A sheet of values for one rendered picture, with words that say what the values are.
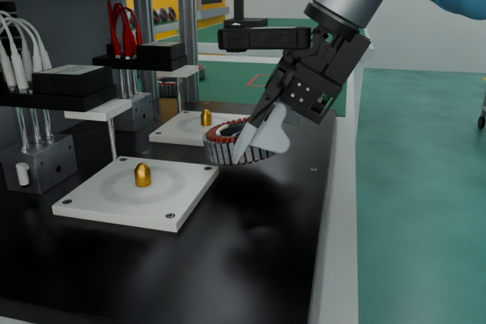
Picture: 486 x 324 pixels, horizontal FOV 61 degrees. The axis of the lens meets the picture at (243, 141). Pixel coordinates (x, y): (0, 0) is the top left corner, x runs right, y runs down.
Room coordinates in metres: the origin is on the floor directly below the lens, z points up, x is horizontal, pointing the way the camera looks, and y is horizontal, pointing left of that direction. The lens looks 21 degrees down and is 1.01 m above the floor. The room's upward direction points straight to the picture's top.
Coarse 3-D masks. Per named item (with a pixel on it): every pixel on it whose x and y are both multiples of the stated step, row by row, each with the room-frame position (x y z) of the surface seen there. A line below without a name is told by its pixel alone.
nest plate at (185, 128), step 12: (180, 120) 0.72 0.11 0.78; (192, 120) 0.72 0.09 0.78; (216, 120) 0.72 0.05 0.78; (228, 120) 0.72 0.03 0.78; (156, 132) 0.65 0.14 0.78; (168, 132) 0.65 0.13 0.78; (180, 132) 0.65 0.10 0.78; (192, 132) 0.65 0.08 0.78; (204, 132) 0.65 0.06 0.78; (180, 144) 0.63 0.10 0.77; (192, 144) 0.62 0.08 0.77
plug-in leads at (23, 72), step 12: (0, 12) 0.49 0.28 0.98; (0, 24) 0.48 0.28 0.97; (24, 36) 0.51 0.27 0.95; (36, 36) 0.50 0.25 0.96; (0, 48) 0.48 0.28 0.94; (12, 48) 0.46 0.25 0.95; (24, 48) 0.51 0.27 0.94; (36, 48) 0.49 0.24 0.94; (12, 60) 0.46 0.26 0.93; (24, 60) 0.50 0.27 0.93; (36, 60) 0.48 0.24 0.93; (48, 60) 0.51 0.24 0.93; (0, 72) 0.49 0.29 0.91; (12, 72) 0.48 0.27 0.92; (24, 72) 0.46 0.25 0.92; (0, 84) 0.49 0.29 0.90; (12, 84) 0.48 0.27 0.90; (24, 84) 0.46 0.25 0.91
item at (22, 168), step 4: (20, 164) 0.45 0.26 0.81; (24, 164) 0.45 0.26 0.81; (16, 168) 0.45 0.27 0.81; (20, 168) 0.44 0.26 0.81; (24, 168) 0.45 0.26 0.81; (28, 168) 0.45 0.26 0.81; (20, 172) 0.44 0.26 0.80; (24, 172) 0.45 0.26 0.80; (20, 176) 0.44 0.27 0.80; (24, 176) 0.44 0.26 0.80; (28, 176) 0.45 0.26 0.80; (20, 180) 0.44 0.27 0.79; (24, 180) 0.44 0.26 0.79; (28, 180) 0.45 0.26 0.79; (20, 184) 0.44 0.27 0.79; (24, 184) 0.44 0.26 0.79; (28, 184) 0.45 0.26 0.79
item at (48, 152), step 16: (16, 144) 0.49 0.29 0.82; (32, 144) 0.49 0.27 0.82; (48, 144) 0.49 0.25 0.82; (64, 144) 0.51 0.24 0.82; (16, 160) 0.46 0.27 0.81; (32, 160) 0.45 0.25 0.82; (48, 160) 0.47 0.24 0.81; (64, 160) 0.50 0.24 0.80; (16, 176) 0.46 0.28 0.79; (32, 176) 0.45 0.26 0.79; (48, 176) 0.47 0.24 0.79; (64, 176) 0.50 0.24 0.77; (32, 192) 0.45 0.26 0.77
